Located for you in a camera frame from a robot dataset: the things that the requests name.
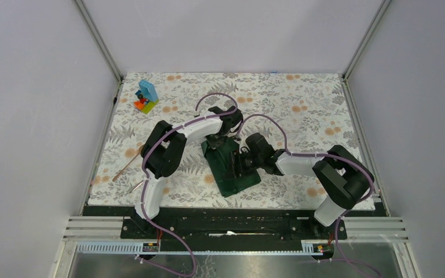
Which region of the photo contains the dark green cloth napkin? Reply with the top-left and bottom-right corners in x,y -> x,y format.
201,138 -> 261,197

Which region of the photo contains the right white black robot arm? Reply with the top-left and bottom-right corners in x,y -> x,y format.
225,133 -> 374,239

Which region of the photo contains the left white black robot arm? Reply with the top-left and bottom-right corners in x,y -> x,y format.
134,106 -> 243,238

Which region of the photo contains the floral patterned table mat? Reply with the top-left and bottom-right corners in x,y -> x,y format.
87,72 -> 361,210

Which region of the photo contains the colourful toy brick build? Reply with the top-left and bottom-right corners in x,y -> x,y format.
134,79 -> 159,114

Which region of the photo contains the copper spoon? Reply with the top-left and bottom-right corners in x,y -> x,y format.
112,145 -> 144,182

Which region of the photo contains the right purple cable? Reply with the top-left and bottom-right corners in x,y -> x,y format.
236,113 -> 381,278

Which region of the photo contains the aluminium rail right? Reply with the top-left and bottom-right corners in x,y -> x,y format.
344,217 -> 409,243

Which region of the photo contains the aluminium rail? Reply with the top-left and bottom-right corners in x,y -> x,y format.
64,216 -> 124,239
344,217 -> 409,243

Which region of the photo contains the white slotted cable duct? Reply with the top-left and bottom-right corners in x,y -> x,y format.
75,240 -> 323,256

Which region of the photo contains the right aluminium frame post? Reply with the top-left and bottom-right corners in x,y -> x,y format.
342,0 -> 393,80

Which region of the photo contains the aluminium frame post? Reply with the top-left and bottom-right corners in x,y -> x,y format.
72,0 -> 123,83
342,0 -> 393,80

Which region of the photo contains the aluminium rail left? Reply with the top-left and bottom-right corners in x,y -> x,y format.
64,216 -> 124,239

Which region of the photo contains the left aluminium frame post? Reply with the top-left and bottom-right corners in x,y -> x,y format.
72,0 -> 123,83

